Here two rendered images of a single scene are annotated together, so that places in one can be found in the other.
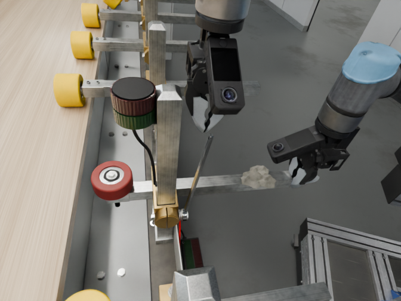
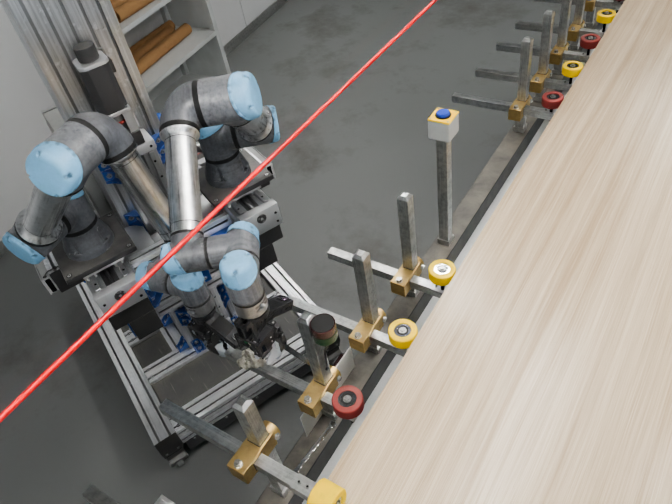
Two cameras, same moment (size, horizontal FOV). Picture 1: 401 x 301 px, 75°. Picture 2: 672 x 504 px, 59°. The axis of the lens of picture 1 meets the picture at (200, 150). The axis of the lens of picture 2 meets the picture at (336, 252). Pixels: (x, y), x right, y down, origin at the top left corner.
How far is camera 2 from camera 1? 1.43 m
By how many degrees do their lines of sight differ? 77
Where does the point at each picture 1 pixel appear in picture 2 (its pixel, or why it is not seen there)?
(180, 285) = (364, 256)
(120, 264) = not seen: hidden behind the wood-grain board
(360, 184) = (13, 462)
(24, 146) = (392, 466)
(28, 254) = (415, 373)
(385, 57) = not seen: hidden behind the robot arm
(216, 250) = not seen: outside the picture
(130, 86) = (323, 324)
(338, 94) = (205, 293)
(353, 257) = (168, 389)
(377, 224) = (78, 414)
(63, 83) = (331, 486)
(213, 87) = (286, 303)
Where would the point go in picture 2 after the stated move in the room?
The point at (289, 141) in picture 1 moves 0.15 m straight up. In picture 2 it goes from (228, 331) to (212, 295)
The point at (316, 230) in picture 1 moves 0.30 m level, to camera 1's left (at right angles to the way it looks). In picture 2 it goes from (164, 428) to (205, 482)
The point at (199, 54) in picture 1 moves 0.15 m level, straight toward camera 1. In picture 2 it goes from (265, 330) to (312, 291)
